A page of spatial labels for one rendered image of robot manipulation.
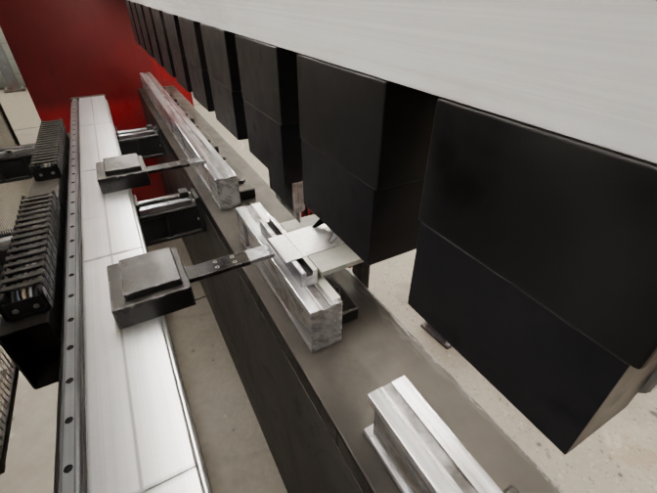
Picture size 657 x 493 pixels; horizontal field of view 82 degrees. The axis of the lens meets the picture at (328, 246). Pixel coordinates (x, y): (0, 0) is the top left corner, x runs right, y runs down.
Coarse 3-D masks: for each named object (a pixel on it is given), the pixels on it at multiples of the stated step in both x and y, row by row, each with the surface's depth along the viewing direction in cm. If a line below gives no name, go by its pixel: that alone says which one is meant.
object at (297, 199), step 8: (272, 176) 63; (272, 184) 64; (280, 184) 61; (288, 184) 57; (296, 184) 56; (280, 192) 62; (288, 192) 58; (296, 192) 57; (280, 200) 66; (288, 200) 59; (296, 200) 58; (288, 208) 63; (296, 208) 59; (304, 208) 59; (296, 216) 61
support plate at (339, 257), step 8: (304, 216) 78; (312, 216) 78; (288, 224) 75; (296, 224) 75; (304, 224) 75; (288, 232) 73; (336, 248) 68; (344, 248) 68; (312, 256) 66; (320, 256) 66; (328, 256) 66; (336, 256) 66; (344, 256) 66; (352, 256) 66; (320, 264) 64; (328, 264) 64; (336, 264) 64; (344, 264) 65; (352, 264) 66; (320, 272) 63; (328, 272) 64
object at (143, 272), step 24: (120, 264) 59; (144, 264) 59; (168, 264) 59; (216, 264) 64; (240, 264) 64; (120, 288) 56; (144, 288) 54; (168, 288) 56; (120, 312) 53; (144, 312) 55; (168, 312) 57
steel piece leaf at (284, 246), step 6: (270, 240) 70; (276, 240) 70; (282, 240) 70; (276, 246) 68; (282, 246) 68; (288, 246) 68; (282, 252) 67; (288, 252) 67; (294, 252) 67; (288, 258) 66; (294, 258) 66
